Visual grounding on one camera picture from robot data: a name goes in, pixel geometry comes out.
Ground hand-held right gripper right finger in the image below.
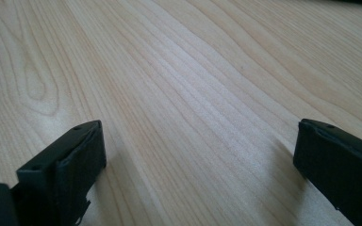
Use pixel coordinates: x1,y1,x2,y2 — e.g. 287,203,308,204
292,118,362,226

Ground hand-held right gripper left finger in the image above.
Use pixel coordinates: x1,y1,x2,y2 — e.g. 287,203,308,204
15,120,107,226

